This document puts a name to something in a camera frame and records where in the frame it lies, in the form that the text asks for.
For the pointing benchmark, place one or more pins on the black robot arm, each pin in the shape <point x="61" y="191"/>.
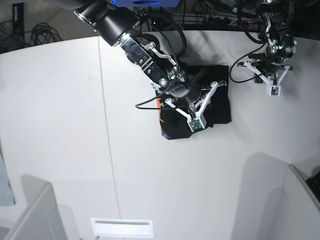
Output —
<point x="167" y="75"/>

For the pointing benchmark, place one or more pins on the black stand post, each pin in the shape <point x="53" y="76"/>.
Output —
<point x="18" y="24"/>

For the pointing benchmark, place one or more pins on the white partition panel left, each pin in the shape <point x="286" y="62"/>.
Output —
<point x="41" y="220"/>

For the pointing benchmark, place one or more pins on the black T-shirt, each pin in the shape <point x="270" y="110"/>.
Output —
<point x="173" y="125"/>

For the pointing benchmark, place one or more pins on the blue box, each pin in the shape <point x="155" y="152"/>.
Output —
<point x="146" y="3"/>

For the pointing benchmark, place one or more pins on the white partition panel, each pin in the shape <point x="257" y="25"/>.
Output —
<point x="41" y="220"/>
<point x="291" y="212"/>

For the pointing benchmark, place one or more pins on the white partition panel right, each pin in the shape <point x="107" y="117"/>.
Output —
<point x="291" y="212"/>

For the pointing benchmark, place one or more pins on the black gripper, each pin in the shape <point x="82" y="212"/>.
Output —
<point x="189" y="96"/>

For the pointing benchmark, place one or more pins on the black keyboard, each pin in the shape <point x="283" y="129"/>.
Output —
<point x="314" y="184"/>

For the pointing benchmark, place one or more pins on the black gripper second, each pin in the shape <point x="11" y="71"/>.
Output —
<point x="267" y="65"/>

